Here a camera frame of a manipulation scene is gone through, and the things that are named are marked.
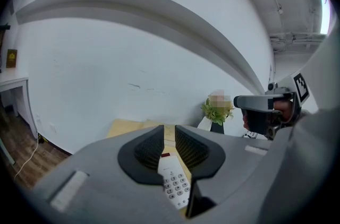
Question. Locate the white vase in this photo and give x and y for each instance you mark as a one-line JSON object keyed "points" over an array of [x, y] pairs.
{"points": [[206, 124]]}

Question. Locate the pink flower bouquet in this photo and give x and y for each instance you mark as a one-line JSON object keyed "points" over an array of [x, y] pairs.
{"points": [[217, 108]]}

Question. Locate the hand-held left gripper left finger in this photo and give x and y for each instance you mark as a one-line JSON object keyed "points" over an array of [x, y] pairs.
{"points": [[106, 185]]}

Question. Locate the white wall outlet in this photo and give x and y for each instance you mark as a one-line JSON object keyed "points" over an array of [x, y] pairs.
{"points": [[52, 127]]}

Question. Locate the white printed tag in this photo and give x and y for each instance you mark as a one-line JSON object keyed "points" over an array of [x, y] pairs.
{"points": [[251, 134]]}

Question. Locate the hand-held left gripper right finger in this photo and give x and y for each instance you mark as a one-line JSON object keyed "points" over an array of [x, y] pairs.
{"points": [[233, 164]]}

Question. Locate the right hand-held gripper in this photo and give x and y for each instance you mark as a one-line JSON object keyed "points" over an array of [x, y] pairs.
{"points": [[301, 87]]}

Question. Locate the white ceiling pipes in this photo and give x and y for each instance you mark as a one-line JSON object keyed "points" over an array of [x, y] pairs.
{"points": [[292, 39]]}

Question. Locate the white telephone base with keypad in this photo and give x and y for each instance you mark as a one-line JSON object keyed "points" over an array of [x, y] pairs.
{"points": [[174, 177]]}

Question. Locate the person's right hand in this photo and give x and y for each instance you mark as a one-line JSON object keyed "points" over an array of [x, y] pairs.
{"points": [[282, 110]]}

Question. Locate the brown plaque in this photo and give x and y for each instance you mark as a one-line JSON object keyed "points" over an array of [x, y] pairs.
{"points": [[11, 58]]}

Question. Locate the white desk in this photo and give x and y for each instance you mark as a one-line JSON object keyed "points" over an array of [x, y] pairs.
{"points": [[13, 79]]}

